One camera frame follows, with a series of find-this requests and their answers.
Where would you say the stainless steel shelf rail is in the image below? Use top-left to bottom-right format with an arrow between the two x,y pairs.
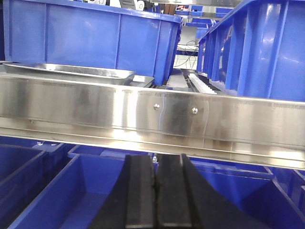
0,74 -> 305,169

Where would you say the lower right front blue bin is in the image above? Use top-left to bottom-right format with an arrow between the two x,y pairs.
190,157 -> 305,229

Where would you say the silver metal tray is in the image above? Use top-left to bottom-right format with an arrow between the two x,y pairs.
129,75 -> 154,88
4,63 -> 136,85

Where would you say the white roller conveyor track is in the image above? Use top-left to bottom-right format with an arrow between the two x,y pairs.
182,69 -> 220,94

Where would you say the lower centre front blue bin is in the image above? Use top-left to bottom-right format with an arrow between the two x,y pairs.
10,155 -> 125,229

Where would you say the upper right blue bin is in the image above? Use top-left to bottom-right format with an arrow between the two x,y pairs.
197,0 -> 305,101

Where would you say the blue bin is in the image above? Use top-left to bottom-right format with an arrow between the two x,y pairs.
3,0 -> 182,85
68,145 -> 156,159
197,0 -> 305,101
190,157 -> 305,229
0,145 -> 48,229
10,155 -> 125,229

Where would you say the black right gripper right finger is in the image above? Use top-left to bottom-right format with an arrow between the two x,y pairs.
157,155 -> 270,229

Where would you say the lower centre rear blue bin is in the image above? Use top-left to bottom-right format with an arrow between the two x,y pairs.
68,145 -> 156,159

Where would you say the upper centre blue bin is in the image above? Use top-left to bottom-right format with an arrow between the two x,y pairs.
3,0 -> 182,85

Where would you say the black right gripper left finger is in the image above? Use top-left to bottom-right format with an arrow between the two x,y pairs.
89,155 -> 156,229

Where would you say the lower left blue bin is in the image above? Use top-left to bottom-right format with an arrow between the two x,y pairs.
0,145 -> 48,229

